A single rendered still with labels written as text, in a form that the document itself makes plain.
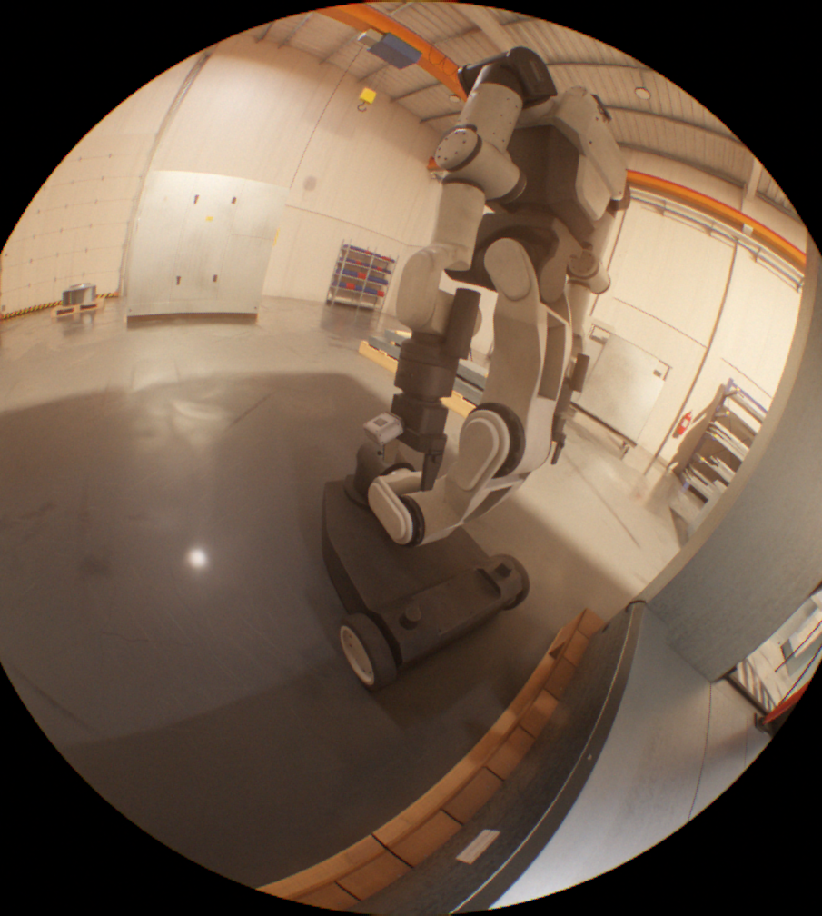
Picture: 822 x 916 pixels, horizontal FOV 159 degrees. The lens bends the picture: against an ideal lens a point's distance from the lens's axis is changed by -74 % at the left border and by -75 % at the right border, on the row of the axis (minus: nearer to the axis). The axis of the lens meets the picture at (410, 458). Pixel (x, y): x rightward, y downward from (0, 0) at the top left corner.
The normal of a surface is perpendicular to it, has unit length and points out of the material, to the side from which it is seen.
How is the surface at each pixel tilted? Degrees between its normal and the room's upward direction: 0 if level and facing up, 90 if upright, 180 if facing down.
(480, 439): 90
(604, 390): 78
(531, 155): 101
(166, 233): 90
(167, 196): 90
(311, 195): 90
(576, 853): 0
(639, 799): 0
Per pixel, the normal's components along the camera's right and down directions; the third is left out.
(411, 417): -0.79, 0.07
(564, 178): -0.22, 0.56
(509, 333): -0.82, 0.43
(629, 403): -0.58, 0.02
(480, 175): 0.08, 1.00
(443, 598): 0.30, -0.82
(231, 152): 0.65, 0.55
